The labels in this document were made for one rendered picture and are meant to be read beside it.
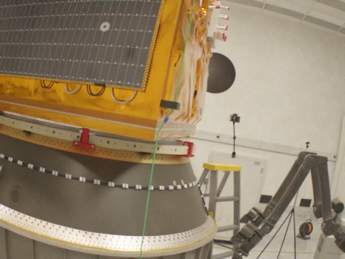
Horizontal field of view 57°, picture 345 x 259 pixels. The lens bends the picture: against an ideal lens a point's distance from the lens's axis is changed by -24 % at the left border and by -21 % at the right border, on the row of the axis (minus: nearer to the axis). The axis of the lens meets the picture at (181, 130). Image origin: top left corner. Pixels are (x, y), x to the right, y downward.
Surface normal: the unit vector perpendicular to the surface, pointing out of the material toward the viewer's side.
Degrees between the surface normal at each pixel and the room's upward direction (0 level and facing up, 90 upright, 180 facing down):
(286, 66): 90
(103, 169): 62
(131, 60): 90
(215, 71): 90
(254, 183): 90
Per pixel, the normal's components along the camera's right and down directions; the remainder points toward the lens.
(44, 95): -0.17, 0.14
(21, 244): 0.01, 0.03
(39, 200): 0.17, -0.43
